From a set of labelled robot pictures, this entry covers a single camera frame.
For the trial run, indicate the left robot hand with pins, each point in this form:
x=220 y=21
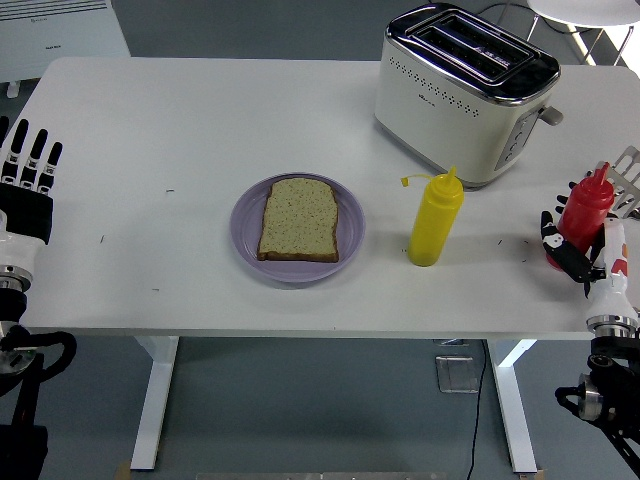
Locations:
x=25 y=215

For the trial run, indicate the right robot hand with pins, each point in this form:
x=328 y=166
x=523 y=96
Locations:
x=612 y=295

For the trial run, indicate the red squeeze bottle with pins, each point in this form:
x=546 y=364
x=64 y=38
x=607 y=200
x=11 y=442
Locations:
x=585 y=210

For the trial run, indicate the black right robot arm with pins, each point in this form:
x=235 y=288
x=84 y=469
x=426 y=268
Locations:
x=612 y=370

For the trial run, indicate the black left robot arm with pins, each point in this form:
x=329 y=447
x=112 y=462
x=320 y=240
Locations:
x=20 y=450

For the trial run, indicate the bread slice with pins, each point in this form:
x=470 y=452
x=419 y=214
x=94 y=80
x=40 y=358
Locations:
x=300 y=220

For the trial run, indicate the metal toast rack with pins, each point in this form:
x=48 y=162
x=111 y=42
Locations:
x=627 y=170

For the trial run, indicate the white table leg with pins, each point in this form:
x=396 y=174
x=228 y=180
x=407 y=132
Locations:
x=515 y=400
x=155 y=400

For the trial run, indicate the white heater appliance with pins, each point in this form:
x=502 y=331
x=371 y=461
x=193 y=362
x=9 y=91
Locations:
x=60 y=45

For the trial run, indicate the yellow squeeze bottle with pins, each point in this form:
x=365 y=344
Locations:
x=435 y=220

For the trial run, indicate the cream two-slot toaster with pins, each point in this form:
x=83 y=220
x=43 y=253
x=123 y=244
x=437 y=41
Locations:
x=450 y=115

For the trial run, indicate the purple round plate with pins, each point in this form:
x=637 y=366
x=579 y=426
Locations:
x=350 y=225

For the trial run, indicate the brown cardboard piece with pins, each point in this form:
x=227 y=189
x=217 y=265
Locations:
x=123 y=471

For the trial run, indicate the white round background table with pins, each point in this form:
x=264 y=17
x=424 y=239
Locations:
x=585 y=10

